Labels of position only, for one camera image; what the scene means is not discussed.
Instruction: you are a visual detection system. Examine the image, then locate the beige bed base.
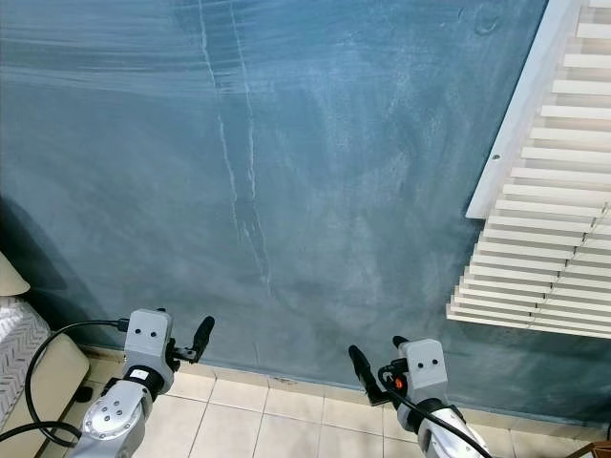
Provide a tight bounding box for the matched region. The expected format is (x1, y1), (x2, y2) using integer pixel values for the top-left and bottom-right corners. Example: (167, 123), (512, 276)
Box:
(0, 334), (93, 458)

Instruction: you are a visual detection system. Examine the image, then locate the mattress with chevron sheet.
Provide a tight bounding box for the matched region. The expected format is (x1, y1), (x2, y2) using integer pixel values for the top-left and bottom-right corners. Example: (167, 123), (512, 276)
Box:
(0, 296), (52, 392)

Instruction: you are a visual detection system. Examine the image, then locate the white slatted window blind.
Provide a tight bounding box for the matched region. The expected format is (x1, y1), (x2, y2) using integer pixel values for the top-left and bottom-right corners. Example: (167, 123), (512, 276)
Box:
(447, 0), (611, 340)

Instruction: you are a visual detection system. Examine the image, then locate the beige lamp shade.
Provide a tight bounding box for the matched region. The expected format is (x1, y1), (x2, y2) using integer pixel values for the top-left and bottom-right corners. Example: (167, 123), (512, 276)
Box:
(0, 253), (32, 297)

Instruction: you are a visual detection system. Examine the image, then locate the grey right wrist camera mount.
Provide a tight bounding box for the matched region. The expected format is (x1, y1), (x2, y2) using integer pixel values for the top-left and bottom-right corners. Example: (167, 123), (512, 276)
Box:
(401, 339), (451, 402)

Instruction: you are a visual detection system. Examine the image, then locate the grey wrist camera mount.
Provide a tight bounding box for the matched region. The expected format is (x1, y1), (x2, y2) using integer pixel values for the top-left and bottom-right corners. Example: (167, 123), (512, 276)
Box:
(401, 339), (451, 402)
(126, 308), (176, 375)

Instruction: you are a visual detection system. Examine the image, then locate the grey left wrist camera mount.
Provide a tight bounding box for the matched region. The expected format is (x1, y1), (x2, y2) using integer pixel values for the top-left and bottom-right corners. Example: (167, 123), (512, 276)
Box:
(126, 308), (176, 375)

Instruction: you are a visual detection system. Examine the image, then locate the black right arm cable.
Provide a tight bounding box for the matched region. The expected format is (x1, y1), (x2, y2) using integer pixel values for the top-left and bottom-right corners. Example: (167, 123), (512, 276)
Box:
(387, 382), (495, 458)

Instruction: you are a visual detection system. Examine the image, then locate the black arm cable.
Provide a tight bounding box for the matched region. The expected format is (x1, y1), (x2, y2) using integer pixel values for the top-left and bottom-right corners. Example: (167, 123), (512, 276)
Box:
(387, 382), (495, 458)
(0, 319), (133, 449)

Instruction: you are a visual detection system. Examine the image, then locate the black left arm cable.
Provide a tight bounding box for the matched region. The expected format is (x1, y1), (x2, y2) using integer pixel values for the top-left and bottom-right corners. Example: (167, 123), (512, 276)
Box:
(0, 319), (133, 449)

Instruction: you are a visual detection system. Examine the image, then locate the white window frame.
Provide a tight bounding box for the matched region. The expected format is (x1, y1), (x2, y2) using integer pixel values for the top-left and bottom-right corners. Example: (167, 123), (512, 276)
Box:
(466, 0), (585, 220)

